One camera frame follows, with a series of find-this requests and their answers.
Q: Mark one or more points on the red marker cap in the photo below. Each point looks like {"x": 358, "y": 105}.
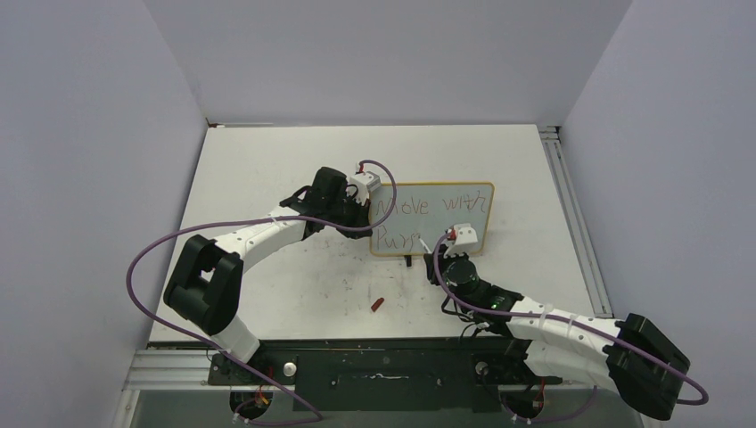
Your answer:
{"x": 376, "y": 305}

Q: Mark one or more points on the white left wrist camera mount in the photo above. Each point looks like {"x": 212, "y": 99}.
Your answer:
{"x": 361, "y": 184}

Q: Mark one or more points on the aluminium frame rail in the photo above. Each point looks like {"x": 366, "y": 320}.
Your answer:
{"x": 168, "y": 370}
{"x": 589, "y": 266}

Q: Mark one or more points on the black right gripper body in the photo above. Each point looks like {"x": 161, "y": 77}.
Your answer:
{"x": 442, "y": 261}

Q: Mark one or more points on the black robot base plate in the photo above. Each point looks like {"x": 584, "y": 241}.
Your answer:
{"x": 389, "y": 374}

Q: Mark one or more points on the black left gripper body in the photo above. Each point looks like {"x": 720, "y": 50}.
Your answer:
{"x": 347, "y": 212}

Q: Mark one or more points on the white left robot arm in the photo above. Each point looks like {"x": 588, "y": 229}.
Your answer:
{"x": 205, "y": 284}

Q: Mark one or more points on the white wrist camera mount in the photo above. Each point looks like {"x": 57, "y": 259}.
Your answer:
{"x": 361, "y": 184}
{"x": 462, "y": 240}

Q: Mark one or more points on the red capped whiteboard marker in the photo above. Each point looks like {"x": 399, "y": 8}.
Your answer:
{"x": 424, "y": 245}

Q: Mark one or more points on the aluminium frame rail right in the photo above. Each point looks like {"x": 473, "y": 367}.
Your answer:
{"x": 589, "y": 266}

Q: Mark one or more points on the yellow framed whiteboard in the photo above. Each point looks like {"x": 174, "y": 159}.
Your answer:
{"x": 424, "y": 211}

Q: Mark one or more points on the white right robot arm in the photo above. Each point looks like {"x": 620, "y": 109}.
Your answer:
{"x": 629, "y": 356}

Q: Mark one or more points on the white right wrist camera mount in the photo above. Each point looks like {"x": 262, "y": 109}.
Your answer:
{"x": 462, "y": 240}

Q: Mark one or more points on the aluminium frame rail front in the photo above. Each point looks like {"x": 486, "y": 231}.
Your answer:
{"x": 168, "y": 370}

